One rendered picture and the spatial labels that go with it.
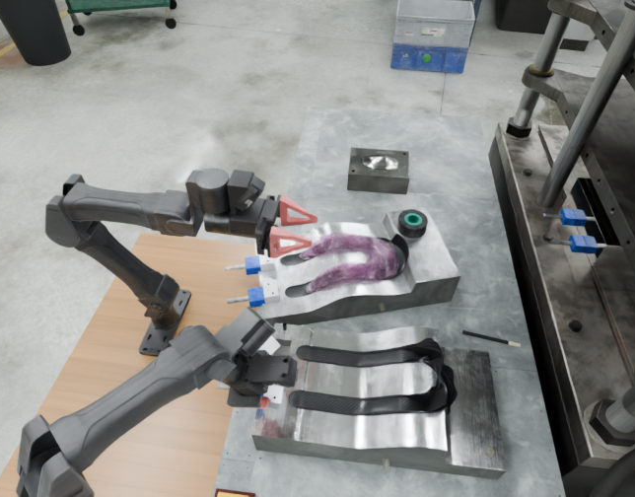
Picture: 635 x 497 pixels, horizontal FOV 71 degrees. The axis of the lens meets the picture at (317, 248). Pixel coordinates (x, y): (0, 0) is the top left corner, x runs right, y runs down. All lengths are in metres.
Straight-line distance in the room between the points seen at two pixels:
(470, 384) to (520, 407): 0.14
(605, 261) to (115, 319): 1.29
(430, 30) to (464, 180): 2.48
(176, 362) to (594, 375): 0.98
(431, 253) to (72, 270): 1.93
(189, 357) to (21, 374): 1.72
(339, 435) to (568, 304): 0.75
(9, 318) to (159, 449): 1.62
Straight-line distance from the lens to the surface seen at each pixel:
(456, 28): 4.01
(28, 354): 2.41
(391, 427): 0.95
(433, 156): 1.73
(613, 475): 1.04
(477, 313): 1.27
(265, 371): 0.79
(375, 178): 1.49
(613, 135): 1.60
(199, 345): 0.71
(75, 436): 0.69
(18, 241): 2.95
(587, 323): 1.39
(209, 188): 0.78
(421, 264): 1.18
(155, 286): 1.10
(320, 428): 0.97
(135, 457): 1.11
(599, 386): 1.30
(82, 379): 1.24
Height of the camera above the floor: 1.79
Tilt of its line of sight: 48 degrees down
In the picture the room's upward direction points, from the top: straight up
